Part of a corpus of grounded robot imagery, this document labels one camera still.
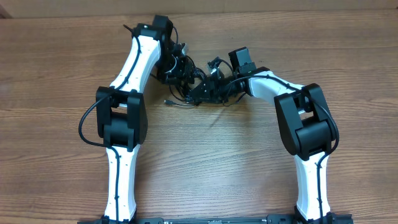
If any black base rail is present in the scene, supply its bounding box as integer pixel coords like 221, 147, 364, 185
77, 213, 354, 224

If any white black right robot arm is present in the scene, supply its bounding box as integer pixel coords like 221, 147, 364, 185
190, 63, 339, 223

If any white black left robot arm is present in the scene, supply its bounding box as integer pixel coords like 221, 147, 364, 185
82, 15, 193, 223

